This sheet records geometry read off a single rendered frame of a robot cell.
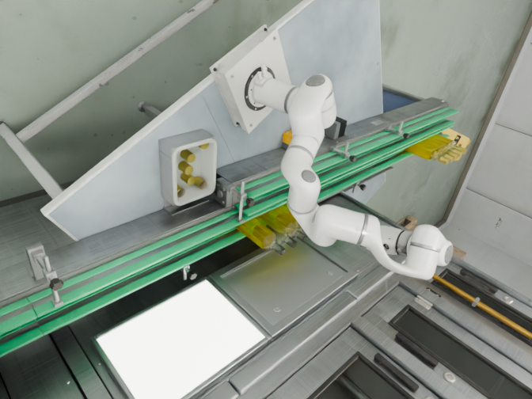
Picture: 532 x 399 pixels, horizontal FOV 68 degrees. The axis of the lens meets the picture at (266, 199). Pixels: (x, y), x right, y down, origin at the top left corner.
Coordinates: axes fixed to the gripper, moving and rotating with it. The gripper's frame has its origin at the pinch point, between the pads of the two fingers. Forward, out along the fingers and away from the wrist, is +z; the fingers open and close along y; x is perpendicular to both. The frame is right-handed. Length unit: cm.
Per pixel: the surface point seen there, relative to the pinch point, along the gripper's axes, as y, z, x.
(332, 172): 39, 41, 5
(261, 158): 8, 52, 18
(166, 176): -36, 50, 24
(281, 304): -20.0, 19.6, -23.7
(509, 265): 554, 113, -304
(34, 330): -87, 45, -5
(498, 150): 582, 147, -121
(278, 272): -10.0, 30.6, -19.6
